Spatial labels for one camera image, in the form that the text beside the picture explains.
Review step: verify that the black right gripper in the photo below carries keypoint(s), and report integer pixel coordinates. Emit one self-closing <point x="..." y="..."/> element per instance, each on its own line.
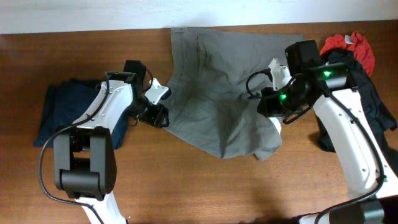
<point x="270" y="108"/>

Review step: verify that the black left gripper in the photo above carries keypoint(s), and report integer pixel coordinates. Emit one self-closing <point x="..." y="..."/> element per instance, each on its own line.
<point x="157" y="117"/>

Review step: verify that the grey shorts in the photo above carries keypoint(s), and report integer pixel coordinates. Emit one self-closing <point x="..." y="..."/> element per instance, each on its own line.
<point x="214" y="74"/>

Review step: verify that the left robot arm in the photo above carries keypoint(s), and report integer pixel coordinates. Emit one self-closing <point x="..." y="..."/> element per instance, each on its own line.
<point x="84" y="161"/>

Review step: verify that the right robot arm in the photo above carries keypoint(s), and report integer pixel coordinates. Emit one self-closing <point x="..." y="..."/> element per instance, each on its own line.
<point x="371" y="183"/>

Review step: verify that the red garment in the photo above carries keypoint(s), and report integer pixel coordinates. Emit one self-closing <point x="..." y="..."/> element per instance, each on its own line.
<point x="357" y="44"/>

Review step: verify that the black garment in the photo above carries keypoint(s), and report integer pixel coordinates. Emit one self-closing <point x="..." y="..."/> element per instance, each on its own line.
<point x="377" y="115"/>

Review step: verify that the folded navy blue garment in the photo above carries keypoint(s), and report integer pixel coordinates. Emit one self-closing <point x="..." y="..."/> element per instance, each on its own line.
<point x="72" y="101"/>

